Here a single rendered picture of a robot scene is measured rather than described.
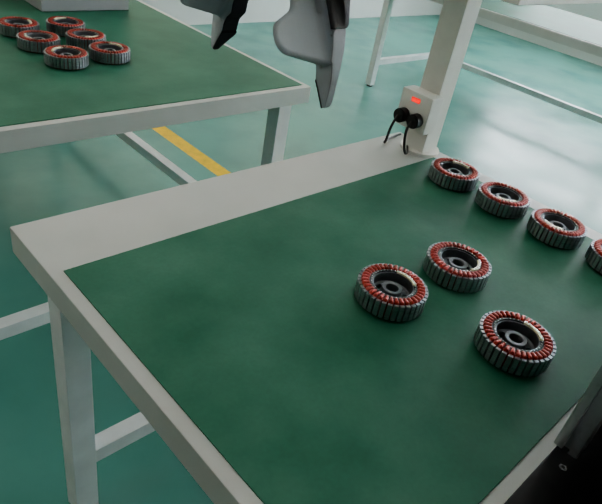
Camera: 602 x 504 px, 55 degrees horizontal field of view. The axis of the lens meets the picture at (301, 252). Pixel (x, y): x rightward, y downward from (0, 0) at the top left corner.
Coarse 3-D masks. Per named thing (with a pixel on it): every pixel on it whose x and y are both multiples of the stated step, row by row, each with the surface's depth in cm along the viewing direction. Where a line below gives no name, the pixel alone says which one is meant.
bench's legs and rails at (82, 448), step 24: (72, 336) 102; (72, 360) 105; (72, 384) 108; (72, 408) 112; (72, 432) 115; (120, 432) 129; (144, 432) 133; (72, 456) 119; (96, 456) 125; (72, 480) 125; (96, 480) 129
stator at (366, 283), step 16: (368, 272) 92; (384, 272) 93; (400, 272) 93; (368, 288) 88; (384, 288) 90; (400, 288) 91; (416, 288) 91; (368, 304) 88; (384, 304) 86; (400, 304) 87; (416, 304) 87; (400, 320) 88
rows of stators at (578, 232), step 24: (432, 168) 132; (456, 168) 136; (480, 192) 125; (504, 192) 129; (504, 216) 122; (552, 216) 121; (552, 240) 115; (576, 240) 115; (600, 240) 114; (600, 264) 109
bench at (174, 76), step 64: (0, 0) 197; (128, 0) 226; (0, 64) 149; (128, 64) 165; (192, 64) 174; (256, 64) 185; (0, 128) 120; (64, 128) 129; (128, 128) 140; (0, 320) 151
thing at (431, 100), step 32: (448, 0) 128; (480, 0) 128; (512, 0) 91; (544, 0) 95; (576, 0) 103; (448, 32) 130; (448, 64) 132; (416, 96) 135; (448, 96) 139; (416, 128) 138
